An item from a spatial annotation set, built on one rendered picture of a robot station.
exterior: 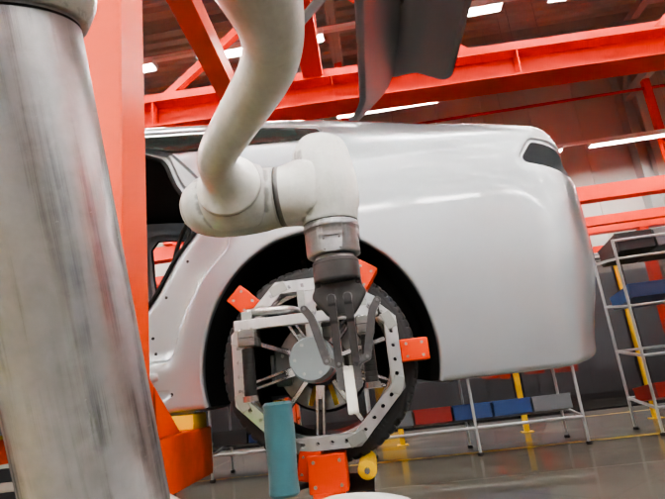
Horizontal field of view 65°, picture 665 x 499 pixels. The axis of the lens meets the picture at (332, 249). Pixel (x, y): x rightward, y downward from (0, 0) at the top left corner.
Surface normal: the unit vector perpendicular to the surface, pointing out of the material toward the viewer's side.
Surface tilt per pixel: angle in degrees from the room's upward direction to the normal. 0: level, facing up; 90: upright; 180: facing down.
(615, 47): 90
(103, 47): 90
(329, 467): 90
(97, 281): 98
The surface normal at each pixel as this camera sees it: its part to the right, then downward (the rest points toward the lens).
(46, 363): 0.21, 0.06
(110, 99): -0.07, -0.25
